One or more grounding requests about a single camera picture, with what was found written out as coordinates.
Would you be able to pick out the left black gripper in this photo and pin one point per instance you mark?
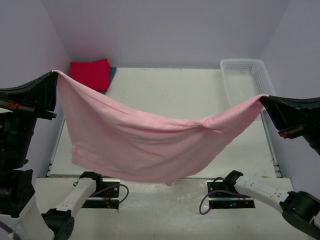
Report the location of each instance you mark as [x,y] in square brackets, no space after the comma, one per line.
[27,107]

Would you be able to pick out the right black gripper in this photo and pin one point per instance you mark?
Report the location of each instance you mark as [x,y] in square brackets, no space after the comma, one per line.
[296,129]

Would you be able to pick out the pink t shirt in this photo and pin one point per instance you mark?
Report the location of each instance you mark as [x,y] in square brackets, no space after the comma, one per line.
[115,140]

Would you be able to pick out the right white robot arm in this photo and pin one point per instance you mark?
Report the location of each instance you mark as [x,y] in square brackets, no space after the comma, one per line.
[300,209]

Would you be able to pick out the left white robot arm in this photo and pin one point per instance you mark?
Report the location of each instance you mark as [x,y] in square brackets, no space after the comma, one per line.
[19,214]

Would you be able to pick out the folded red t shirt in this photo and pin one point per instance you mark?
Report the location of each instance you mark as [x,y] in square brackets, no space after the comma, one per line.
[94,74]

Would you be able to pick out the white plastic basket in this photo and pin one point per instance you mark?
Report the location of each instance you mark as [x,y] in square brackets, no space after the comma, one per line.
[245,78]

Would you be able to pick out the folded teal t shirt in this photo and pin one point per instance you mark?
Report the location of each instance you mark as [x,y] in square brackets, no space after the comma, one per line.
[112,73]

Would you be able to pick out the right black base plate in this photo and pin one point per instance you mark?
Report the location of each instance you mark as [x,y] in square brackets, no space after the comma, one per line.
[226,197]

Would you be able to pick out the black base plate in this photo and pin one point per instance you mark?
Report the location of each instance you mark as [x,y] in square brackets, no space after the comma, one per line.
[108,199]
[226,197]

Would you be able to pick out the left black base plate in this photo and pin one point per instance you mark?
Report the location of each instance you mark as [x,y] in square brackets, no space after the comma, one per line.
[108,199]

